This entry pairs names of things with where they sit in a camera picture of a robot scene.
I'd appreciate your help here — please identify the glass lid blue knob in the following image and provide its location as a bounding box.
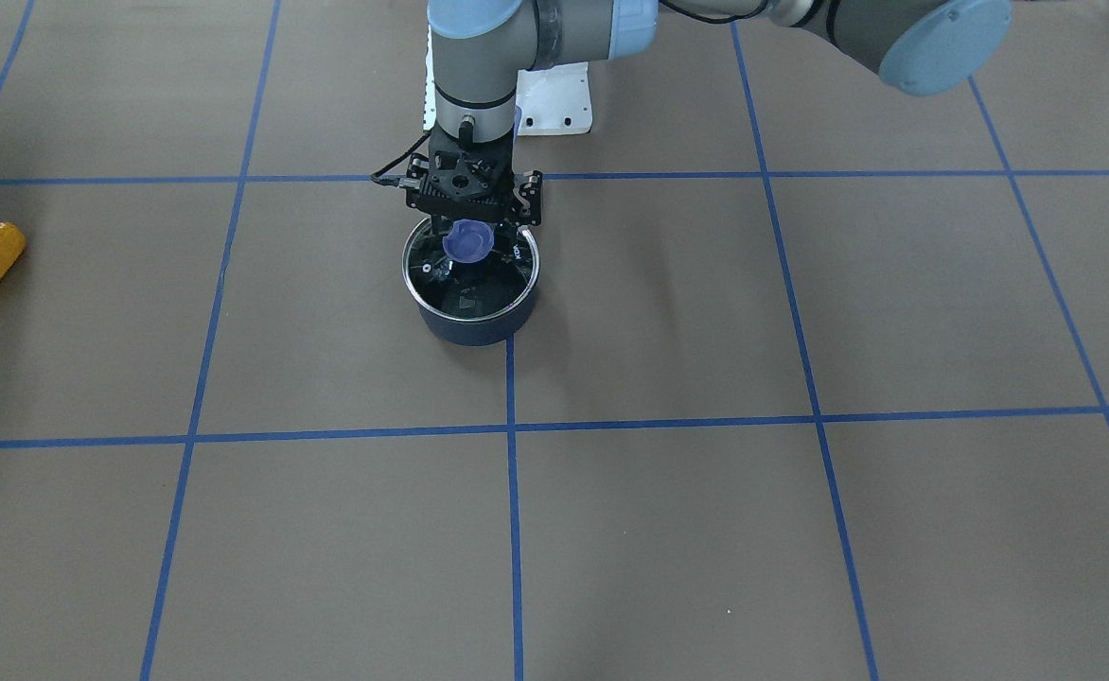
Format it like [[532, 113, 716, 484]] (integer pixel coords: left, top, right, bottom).
[[401, 216, 541, 323]]

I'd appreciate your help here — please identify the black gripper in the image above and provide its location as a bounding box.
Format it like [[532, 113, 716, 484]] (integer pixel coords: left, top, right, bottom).
[[406, 128, 543, 268]]

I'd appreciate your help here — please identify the dark blue saucepan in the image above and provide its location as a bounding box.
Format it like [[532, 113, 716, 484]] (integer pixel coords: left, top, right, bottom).
[[401, 216, 542, 348]]

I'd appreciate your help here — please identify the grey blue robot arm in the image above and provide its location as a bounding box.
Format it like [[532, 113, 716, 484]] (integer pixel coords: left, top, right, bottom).
[[400, 1, 1013, 267]]

